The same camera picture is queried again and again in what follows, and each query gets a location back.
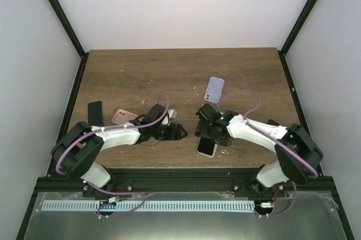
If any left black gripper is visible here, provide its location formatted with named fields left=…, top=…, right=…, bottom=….
left=152, top=123, right=188, bottom=141

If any black phone teal edge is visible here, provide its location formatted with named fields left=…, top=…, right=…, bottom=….
left=87, top=101, right=104, bottom=127

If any black phone silver edge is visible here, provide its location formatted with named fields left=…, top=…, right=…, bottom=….
left=197, top=137, right=217, bottom=158

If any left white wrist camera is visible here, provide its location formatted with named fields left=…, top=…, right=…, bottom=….
left=161, top=109, right=177, bottom=125

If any light blue slotted cable duct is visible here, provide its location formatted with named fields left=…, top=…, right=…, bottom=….
left=41, top=200, right=255, bottom=213

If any left black frame post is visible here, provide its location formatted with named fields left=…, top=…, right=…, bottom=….
left=30, top=0, right=86, bottom=59

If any purple phone case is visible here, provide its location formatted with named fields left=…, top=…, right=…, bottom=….
left=204, top=77, right=224, bottom=104

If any black frame post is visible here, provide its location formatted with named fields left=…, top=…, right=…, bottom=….
left=30, top=0, right=86, bottom=59
left=279, top=0, right=336, bottom=55

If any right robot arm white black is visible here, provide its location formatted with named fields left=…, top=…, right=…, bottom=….
left=195, top=104, right=323, bottom=197

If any right black frame post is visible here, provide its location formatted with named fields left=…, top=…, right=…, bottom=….
left=279, top=0, right=336, bottom=55

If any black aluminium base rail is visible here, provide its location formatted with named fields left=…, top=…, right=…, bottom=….
left=34, top=167, right=337, bottom=194

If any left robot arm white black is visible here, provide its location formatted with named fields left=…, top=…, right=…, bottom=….
left=51, top=104, right=188, bottom=197

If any pink phone case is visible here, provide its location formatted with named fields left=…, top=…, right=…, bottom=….
left=112, top=109, right=138, bottom=125

